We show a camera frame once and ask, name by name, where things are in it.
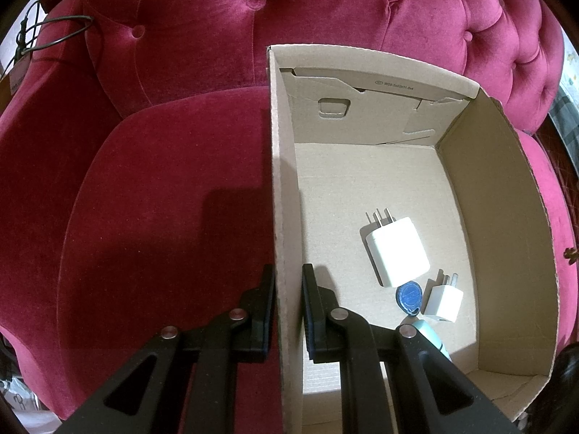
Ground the blue key fob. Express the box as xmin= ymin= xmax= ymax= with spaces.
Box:
xmin=396 ymin=281 xmax=423 ymax=316

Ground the small white plug adapter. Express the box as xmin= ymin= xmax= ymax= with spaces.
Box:
xmin=423 ymin=273 xmax=464 ymax=322

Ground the brown cardboard box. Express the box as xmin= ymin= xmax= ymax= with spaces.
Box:
xmin=267 ymin=44 xmax=559 ymax=433

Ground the red velvet tufted armchair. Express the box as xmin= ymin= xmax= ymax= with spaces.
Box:
xmin=1 ymin=0 xmax=578 ymax=433

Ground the grey patterned cloth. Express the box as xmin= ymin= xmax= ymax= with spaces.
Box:
xmin=549 ymin=86 xmax=579 ymax=173

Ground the large white wall charger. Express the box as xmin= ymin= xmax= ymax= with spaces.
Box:
xmin=364 ymin=209 xmax=431 ymax=288

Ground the black cable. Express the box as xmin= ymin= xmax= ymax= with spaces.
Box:
xmin=0 ymin=0 xmax=94 ymax=78

